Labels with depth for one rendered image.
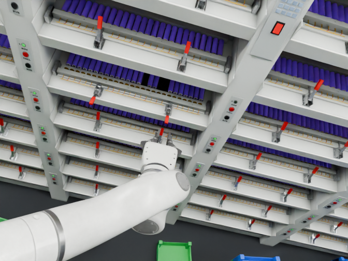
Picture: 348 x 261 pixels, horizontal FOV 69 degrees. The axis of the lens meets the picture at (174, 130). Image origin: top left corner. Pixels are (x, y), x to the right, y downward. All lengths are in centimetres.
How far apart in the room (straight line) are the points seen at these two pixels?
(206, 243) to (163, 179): 130
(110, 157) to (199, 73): 65
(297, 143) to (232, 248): 97
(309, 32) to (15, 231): 80
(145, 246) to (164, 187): 119
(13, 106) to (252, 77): 95
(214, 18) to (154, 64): 23
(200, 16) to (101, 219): 55
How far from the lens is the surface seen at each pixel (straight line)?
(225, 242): 186
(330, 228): 185
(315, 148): 117
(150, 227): 62
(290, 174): 130
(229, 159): 117
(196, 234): 180
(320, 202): 151
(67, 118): 116
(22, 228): 45
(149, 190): 52
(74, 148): 131
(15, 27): 94
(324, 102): 101
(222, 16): 74
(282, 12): 74
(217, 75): 86
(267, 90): 91
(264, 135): 106
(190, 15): 74
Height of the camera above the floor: 162
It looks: 47 degrees down
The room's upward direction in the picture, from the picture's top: 20 degrees clockwise
